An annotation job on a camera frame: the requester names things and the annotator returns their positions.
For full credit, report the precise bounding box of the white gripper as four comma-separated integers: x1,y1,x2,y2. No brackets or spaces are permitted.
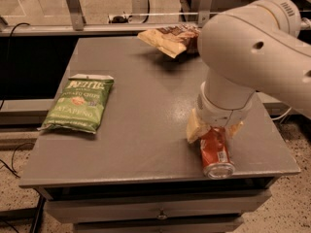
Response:
186,81,255,144

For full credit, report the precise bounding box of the red coke can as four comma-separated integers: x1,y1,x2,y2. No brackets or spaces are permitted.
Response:
200,127,235,180

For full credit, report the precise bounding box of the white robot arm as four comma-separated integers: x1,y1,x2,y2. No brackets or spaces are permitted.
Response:
187,0,311,143

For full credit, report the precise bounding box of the grey cabinet lower drawer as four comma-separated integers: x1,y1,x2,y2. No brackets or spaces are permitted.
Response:
74,216,243,233

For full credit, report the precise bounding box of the grey cabinet drawer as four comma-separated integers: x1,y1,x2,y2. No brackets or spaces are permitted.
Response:
45,189,271,223
74,216,243,233

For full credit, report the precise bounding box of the yellow brown chips bag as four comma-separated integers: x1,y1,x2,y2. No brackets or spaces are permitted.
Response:
138,24,200,58

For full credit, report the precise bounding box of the metal drawer knob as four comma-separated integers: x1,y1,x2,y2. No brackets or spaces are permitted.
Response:
156,212,167,220

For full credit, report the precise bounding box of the green jalapeno chips bag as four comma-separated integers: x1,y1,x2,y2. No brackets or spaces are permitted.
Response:
40,74,114,134

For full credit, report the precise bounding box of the white power strip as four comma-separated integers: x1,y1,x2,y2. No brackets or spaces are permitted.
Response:
108,13,154,24

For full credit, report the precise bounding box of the grey cabinet top drawer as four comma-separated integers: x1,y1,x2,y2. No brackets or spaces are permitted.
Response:
45,189,271,223

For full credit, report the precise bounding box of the grey metal railing frame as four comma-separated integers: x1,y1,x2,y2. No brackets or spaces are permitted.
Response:
0,0,311,37

